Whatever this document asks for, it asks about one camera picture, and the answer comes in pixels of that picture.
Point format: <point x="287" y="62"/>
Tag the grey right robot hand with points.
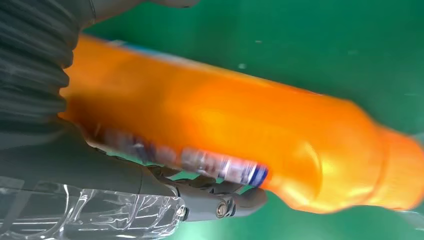
<point x="82" y="185"/>

